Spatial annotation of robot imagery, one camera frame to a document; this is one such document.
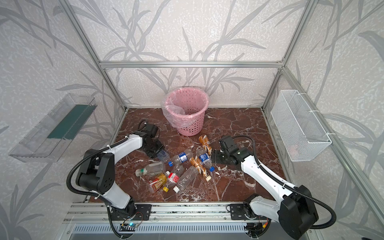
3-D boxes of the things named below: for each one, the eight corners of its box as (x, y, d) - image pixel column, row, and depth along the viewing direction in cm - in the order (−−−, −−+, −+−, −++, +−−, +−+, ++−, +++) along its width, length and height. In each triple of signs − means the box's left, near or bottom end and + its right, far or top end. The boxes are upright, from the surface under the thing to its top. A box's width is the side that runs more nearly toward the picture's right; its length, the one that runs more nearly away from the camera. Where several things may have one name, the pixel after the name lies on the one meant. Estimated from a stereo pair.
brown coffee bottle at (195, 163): (207, 182, 85) (207, 179, 81) (189, 163, 92) (189, 159, 88) (211, 178, 86) (212, 175, 82) (193, 159, 94) (193, 156, 90)
